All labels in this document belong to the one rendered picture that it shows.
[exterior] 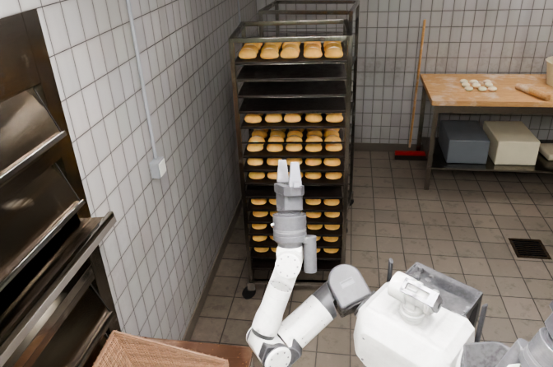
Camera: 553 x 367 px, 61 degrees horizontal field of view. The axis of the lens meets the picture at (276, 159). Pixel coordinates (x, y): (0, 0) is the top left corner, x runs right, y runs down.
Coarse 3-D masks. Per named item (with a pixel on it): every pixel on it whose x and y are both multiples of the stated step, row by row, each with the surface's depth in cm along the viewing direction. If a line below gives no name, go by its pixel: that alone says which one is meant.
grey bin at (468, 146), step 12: (444, 120) 468; (456, 120) 467; (468, 120) 465; (444, 132) 448; (456, 132) 440; (468, 132) 439; (480, 132) 438; (444, 144) 446; (456, 144) 428; (468, 144) 426; (480, 144) 424; (444, 156) 444; (456, 156) 433; (468, 156) 431; (480, 156) 430
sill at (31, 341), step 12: (84, 264) 176; (84, 276) 172; (72, 288) 165; (60, 300) 159; (48, 312) 154; (60, 312) 158; (36, 324) 150; (48, 324) 151; (36, 336) 146; (24, 348) 141; (12, 360) 137; (24, 360) 140
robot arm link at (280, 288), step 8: (272, 272) 126; (272, 280) 125; (280, 280) 126; (288, 280) 126; (272, 288) 121; (280, 288) 122; (288, 288) 124; (272, 296) 121; (280, 296) 121; (288, 296) 122
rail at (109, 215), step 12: (108, 216) 159; (96, 228) 153; (84, 240) 147; (84, 252) 145; (72, 264) 139; (60, 276) 133; (48, 288) 128; (36, 300) 124; (24, 312) 120; (12, 324) 117; (24, 324) 118; (12, 336) 114; (0, 348) 110
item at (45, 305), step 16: (80, 224) 162; (96, 224) 160; (112, 224) 161; (64, 240) 154; (80, 240) 152; (96, 240) 151; (48, 256) 147; (64, 256) 145; (32, 272) 140; (48, 272) 138; (16, 288) 134; (32, 288) 133; (0, 304) 128; (16, 304) 127; (48, 304) 127; (0, 320) 122; (32, 320) 121; (0, 336) 117; (16, 336) 116
